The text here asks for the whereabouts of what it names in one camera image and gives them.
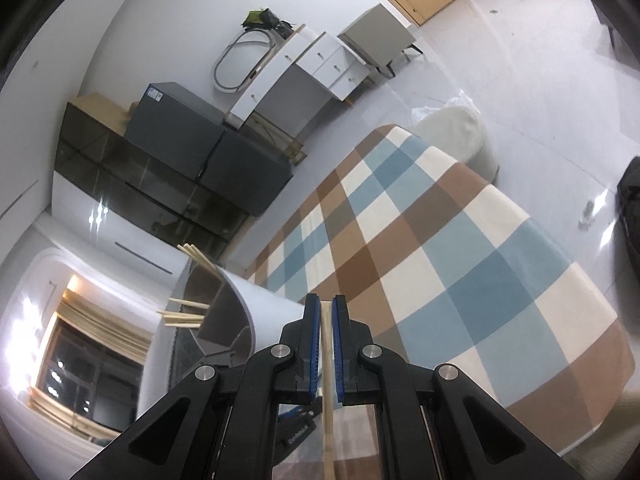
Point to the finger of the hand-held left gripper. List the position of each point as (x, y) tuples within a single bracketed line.
[(299, 435), (225, 358)]

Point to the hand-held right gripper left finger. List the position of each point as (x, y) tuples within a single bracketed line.
[(314, 350)]

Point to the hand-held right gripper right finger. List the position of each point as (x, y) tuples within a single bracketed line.
[(340, 350)]

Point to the white grey utensil holder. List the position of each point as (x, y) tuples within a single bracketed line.
[(270, 320)]

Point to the bundle of wooden chopsticks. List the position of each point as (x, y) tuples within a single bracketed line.
[(200, 259)]

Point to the beige curtain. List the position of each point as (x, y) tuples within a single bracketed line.
[(110, 330)]

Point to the checked table cloth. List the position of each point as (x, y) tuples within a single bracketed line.
[(425, 260)]

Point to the dark window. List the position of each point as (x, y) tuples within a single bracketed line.
[(85, 375)]

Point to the white wardrobe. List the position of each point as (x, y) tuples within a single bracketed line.
[(80, 220)]

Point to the dark grey fridge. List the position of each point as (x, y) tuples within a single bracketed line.
[(200, 150)]

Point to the dark glass cabinet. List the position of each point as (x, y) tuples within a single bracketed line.
[(100, 170)]

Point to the white padded stool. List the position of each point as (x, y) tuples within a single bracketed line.
[(460, 140)]

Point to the clear plastic wrap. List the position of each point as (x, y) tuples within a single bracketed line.
[(425, 110)]

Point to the white dressing table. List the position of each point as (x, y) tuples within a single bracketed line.
[(280, 75)]

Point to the light wooden cabinet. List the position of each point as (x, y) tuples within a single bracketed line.
[(100, 107)]

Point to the oval mirror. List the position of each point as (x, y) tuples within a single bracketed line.
[(240, 60)]

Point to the grey nightstand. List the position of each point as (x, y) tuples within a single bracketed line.
[(375, 35)]

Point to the flower bouquet in black wrap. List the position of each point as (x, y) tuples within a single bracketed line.
[(265, 20)]

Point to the gold frame stool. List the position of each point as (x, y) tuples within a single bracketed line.
[(295, 152)]

